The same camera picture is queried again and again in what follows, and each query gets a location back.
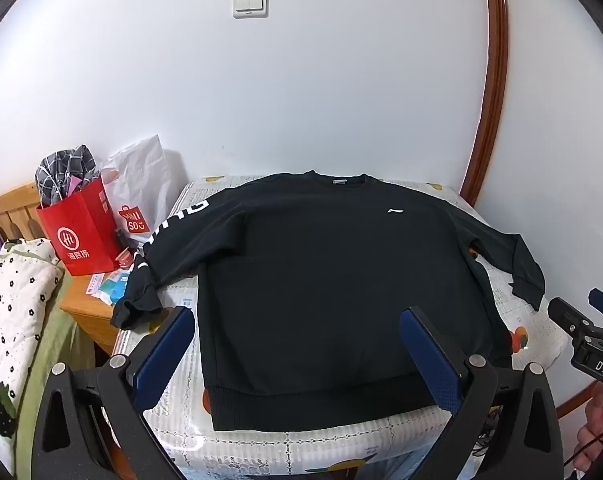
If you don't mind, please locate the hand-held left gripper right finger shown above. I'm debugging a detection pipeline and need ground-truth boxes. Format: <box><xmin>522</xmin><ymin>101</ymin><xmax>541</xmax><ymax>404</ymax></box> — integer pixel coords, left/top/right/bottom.
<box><xmin>399</xmin><ymin>305</ymin><xmax>565</xmax><ymax>480</ymax></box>

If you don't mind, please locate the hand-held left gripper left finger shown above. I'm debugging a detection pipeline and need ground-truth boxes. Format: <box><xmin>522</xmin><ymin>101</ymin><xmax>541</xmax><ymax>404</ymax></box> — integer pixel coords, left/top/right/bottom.
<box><xmin>32</xmin><ymin>305</ymin><xmax>197</xmax><ymax>480</ymax></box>

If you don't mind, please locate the black sweatshirt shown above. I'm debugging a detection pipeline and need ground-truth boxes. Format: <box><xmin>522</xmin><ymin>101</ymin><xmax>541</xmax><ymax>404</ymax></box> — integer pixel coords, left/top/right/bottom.
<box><xmin>110</xmin><ymin>170</ymin><xmax>546</xmax><ymax>432</ymax></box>

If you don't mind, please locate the person's right hand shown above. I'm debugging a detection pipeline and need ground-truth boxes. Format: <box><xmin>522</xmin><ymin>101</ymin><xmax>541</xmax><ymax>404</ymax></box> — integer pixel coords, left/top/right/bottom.
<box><xmin>578</xmin><ymin>389</ymin><xmax>603</xmax><ymax>472</ymax></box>

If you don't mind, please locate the brown wooden baseboard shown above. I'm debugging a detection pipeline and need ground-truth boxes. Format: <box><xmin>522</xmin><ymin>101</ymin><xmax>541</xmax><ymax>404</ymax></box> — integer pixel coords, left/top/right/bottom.
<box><xmin>555</xmin><ymin>379</ymin><xmax>601</xmax><ymax>419</ymax></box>

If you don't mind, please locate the blue and white box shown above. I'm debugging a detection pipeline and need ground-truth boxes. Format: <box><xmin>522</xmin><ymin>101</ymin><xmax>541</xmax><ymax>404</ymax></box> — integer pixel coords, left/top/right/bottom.
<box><xmin>99</xmin><ymin>279</ymin><xmax>130</xmax><ymax>305</ymax></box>

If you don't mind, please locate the wooden nightstand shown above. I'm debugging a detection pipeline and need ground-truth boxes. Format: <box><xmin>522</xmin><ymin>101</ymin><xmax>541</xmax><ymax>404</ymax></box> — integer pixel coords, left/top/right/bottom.
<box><xmin>59</xmin><ymin>271</ymin><xmax>132</xmax><ymax>356</ymax></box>

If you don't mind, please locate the green bedsheet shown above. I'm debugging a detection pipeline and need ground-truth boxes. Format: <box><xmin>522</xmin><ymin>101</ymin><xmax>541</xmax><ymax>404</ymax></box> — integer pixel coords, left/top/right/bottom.
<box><xmin>12</xmin><ymin>270</ymin><xmax>102</xmax><ymax>477</ymax></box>

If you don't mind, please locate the red paper bag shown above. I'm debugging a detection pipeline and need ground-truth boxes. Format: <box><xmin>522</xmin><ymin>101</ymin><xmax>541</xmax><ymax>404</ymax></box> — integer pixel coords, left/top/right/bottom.
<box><xmin>36</xmin><ymin>176</ymin><xmax>123</xmax><ymax>277</ymax></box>

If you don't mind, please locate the fruit print tablecloth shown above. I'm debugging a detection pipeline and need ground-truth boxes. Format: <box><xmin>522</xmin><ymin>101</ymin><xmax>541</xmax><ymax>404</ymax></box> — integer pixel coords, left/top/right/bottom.
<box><xmin>112</xmin><ymin>175</ymin><xmax>572</xmax><ymax>480</ymax></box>

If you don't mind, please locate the white floral quilt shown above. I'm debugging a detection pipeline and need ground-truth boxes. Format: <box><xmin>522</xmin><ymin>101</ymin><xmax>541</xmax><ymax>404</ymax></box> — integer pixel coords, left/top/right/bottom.
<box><xmin>0</xmin><ymin>237</ymin><xmax>65</xmax><ymax>441</ymax></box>

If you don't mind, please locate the white plastic shopping bag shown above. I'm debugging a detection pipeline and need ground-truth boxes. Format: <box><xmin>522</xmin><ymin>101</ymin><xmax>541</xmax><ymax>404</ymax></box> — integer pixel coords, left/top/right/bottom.
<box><xmin>100</xmin><ymin>134</ymin><xmax>180</xmax><ymax>252</ymax></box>

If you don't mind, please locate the wooden bed headboard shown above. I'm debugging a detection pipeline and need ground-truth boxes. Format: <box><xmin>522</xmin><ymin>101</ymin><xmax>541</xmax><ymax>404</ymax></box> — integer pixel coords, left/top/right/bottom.
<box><xmin>0</xmin><ymin>182</ymin><xmax>47</xmax><ymax>256</ymax></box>

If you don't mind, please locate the grey checked cloth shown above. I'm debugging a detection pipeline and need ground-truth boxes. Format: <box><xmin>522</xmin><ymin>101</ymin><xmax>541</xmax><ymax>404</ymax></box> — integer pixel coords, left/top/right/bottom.
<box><xmin>35</xmin><ymin>145</ymin><xmax>102</xmax><ymax>208</ymax></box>

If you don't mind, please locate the black cable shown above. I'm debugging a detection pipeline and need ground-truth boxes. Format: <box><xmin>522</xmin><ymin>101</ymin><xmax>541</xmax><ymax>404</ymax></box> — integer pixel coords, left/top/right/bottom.
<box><xmin>570</xmin><ymin>422</ymin><xmax>603</xmax><ymax>467</ymax></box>

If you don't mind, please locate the brown wooden door frame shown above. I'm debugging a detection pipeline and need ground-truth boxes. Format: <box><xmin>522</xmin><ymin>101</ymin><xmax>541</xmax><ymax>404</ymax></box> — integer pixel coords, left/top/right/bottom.
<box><xmin>459</xmin><ymin>0</ymin><xmax>511</xmax><ymax>206</ymax></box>

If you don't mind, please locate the white light switch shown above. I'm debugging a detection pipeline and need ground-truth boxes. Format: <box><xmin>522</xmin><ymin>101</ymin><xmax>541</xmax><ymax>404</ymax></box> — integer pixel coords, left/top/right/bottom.
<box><xmin>232</xmin><ymin>0</ymin><xmax>270</xmax><ymax>19</ymax></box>

